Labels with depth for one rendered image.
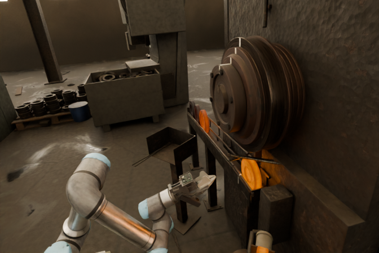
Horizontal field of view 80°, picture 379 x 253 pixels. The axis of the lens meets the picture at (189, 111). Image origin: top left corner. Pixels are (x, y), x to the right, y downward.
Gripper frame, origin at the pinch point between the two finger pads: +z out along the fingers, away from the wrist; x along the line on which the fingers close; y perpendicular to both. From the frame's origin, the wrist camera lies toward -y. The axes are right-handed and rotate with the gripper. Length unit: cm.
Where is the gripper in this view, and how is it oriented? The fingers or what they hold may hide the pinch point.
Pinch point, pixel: (213, 178)
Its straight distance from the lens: 108.2
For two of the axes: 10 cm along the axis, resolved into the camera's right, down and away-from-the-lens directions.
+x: -2.3, -3.5, 9.1
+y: -3.8, -8.3, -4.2
